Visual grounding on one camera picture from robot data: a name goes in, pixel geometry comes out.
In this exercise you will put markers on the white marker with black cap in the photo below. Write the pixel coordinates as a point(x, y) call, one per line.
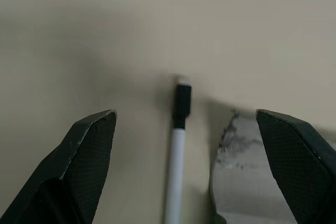
point(177, 142)

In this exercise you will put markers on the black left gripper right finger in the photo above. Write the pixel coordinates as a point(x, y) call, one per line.
point(296, 161)

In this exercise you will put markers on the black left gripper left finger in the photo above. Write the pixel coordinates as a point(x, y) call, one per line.
point(73, 161)

